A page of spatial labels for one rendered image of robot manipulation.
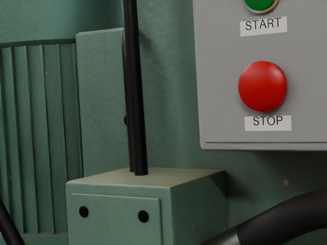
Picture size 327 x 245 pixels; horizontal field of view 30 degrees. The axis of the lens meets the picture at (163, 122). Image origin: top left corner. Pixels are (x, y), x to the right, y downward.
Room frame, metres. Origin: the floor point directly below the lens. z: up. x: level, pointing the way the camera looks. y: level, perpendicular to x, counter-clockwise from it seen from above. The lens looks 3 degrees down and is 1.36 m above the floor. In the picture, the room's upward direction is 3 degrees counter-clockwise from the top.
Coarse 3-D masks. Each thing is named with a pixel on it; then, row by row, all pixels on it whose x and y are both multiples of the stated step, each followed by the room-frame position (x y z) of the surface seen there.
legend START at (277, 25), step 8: (240, 24) 0.37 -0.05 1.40; (248, 24) 0.37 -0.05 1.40; (256, 24) 0.37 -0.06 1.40; (264, 24) 0.37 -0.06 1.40; (272, 24) 0.36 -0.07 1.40; (280, 24) 0.36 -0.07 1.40; (240, 32) 0.37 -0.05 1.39; (248, 32) 0.37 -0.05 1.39; (256, 32) 0.37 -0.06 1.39; (264, 32) 0.37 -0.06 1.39; (272, 32) 0.36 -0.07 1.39; (280, 32) 0.36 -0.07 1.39
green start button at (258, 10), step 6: (246, 0) 0.37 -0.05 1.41; (252, 0) 0.36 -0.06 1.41; (258, 0) 0.36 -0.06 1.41; (264, 0) 0.36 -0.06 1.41; (270, 0) 0.36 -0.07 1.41; (276, 0) 0.36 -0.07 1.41; (246, 6) 0.37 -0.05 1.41; (252, 6) 0.36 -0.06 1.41; (258, 6) 0.36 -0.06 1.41; (264, 6) 0.36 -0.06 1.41; (270, 6) 0.36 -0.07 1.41; (252, 12) 0.37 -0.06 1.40; (258, 12) 0.37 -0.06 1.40; (264, 12) 0.36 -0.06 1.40
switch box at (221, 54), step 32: (224, 0) 0.38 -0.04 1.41; (288, 0) 0.36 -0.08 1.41; (320, 0) 0.35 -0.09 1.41; (224, 32) 0.38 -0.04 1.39; (288, 32) 0.36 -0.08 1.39; (320, 32) 0.35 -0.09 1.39; (224, 64) 0.38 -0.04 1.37; (288, 64) 0.36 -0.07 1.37; (320, 64) 0.35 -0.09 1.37; (224, 96) 0.38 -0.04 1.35; (288, 96) 0.36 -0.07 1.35; (320, 96) 0.35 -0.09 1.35; (224, 128) 0.38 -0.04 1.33; (320, 128) 0.35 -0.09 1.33
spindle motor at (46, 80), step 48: (0, 0) 0.61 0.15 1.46; (48, 0) 0.60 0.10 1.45; (96, 0) 0.61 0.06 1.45; (0, 48) 0.61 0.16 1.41; (48, 48) 0.60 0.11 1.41; (0, 96) 0.61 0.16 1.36; (48, 96) 0.60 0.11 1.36; (0, 144) 0.62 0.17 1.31; (48, 144) 0.60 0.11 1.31; (0, 192) 0.62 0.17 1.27; (48, 192) 0.60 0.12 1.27; (0, 240) 0.62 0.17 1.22; (48, 240) 0.60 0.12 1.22
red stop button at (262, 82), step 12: (252, 72) 0.36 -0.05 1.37; (264, 72) 0.36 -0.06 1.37; (276, 72) 0.35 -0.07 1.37; (240, 84) 0.37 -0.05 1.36; (252, 84) 0.36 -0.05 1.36; (264, 84) 0.36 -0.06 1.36; (276, 84) 0.35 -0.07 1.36; (240, 96) 0.37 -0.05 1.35; (252, 96) 0.36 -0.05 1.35; (264, 96) 0.36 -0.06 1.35; (276, 96) 0.35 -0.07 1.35; (252, 108) 0.36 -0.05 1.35; (264, 108) 0.36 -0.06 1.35
